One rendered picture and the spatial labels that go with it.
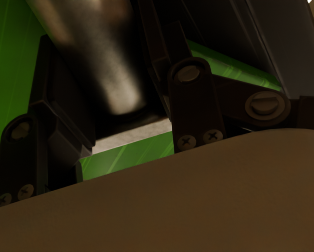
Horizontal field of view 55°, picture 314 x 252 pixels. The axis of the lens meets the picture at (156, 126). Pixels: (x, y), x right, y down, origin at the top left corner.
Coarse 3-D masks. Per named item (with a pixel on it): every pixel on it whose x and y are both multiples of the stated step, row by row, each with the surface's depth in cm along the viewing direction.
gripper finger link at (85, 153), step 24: (48, 48) 11; (48, 72) 10; (72, 72) 12; (48, 96) 9; (72, 96) 11; (48, 120) 10; (72, 120) 10; (48, 144) 9; (72, 144) 10; (48, 168) 9
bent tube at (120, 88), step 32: (32, 0) 9; (64, 0) 8; (96, 0) 9; (128, 0) 10; (64, 32) 9; (96, 32) 9; (128, 32) 10; (96, 64) 10; (128, 64) 10; (96, 96) 11; (128, 96) 11; (96, 128) 12; (128, 128) 12; (160, 128) 12
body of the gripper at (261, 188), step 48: (240, 144) 6; (288, 144) 5; (48, 192) 6; (96, 192) 6; (144, 192) 6; (192, 192) 5; (240, 192) 5; (288, 192) 5; (0, 240) 6; (48, 240) 5; (96, 240) 5; (144, 240) 5; (192, 240) 5; (240, 240) 4; (288, 240) 4
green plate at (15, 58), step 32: (0, 0) 12; (0, 32) 13; (32, 32) 13; (0, 64) 14; (32, 64) 14; (224, 64) 15; (0, 96) 15; (0, 128) 16; (96, 160) 19; (128, 160) 19
